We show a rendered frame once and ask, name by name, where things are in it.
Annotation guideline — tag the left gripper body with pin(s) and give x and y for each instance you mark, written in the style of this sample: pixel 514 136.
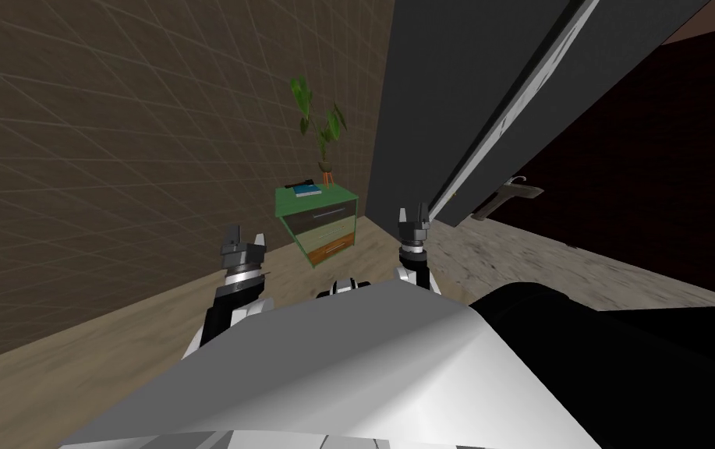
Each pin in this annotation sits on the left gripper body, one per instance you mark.
pixel 243 255

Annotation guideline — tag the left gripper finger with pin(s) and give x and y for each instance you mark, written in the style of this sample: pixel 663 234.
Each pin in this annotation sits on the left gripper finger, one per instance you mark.
pixel 260 242
pixel 233 236

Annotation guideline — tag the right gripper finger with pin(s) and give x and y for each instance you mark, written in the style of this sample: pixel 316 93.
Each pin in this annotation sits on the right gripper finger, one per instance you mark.
pixel 422 213
pixel 403 217

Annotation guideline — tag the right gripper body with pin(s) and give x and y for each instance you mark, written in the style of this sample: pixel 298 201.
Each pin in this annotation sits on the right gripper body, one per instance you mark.
pixel 413 234

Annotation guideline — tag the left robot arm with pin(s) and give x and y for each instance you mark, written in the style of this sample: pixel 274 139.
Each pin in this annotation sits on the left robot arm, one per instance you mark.
pixel 232 302

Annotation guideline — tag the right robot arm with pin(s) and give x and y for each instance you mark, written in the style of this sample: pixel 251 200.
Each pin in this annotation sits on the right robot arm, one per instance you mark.
pixel 613 374

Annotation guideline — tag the green drawer chest with plant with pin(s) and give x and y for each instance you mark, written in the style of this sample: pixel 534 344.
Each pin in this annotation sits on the green drawer chest with plant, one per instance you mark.
pixel 316 215

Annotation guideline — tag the dark grey door leaf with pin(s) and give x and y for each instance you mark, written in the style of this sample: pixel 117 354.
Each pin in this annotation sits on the dark grey door leaf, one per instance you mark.
pixel 457 93

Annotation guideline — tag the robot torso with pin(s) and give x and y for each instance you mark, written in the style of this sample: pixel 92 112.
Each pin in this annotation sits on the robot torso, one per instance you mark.
pixel 357 374

